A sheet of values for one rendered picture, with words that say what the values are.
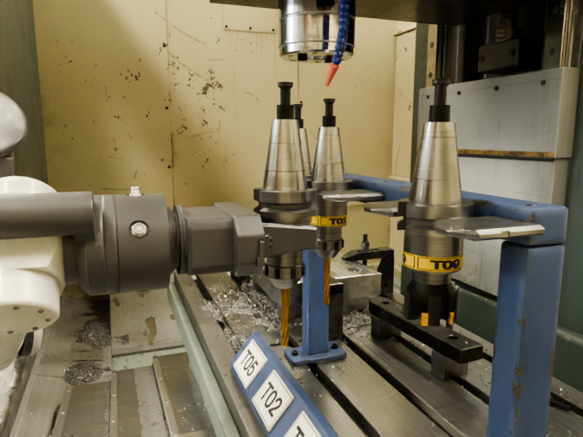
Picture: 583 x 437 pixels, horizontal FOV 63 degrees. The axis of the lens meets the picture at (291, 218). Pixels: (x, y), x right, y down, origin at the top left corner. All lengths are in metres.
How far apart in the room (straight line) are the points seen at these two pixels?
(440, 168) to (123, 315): 1.43
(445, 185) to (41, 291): 0.33
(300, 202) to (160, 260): 0.14
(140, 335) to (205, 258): 1.24
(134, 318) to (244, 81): 1.02
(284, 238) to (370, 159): 1.84
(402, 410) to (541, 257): 0.39
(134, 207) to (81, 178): 1.56
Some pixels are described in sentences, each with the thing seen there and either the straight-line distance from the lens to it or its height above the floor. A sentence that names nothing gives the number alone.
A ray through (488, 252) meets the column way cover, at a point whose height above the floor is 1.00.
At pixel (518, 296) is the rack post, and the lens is 0.42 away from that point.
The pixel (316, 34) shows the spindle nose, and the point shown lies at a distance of 0.99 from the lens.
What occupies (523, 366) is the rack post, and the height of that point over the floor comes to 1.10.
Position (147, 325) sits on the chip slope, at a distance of 1.68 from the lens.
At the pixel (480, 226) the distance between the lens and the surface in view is 0.38.
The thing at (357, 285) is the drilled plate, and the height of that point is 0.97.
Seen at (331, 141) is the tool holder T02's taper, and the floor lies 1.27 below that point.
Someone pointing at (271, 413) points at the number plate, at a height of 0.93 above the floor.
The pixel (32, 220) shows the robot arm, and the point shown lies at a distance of 0.40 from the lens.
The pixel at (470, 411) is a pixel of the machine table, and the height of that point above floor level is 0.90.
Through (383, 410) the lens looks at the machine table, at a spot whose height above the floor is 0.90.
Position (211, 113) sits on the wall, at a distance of 2.01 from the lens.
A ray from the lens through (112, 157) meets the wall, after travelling 1.97.
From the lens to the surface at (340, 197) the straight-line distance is 0.54.
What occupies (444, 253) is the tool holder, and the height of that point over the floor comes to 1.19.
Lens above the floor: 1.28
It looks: 10 degrees down
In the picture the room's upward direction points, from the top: straight up
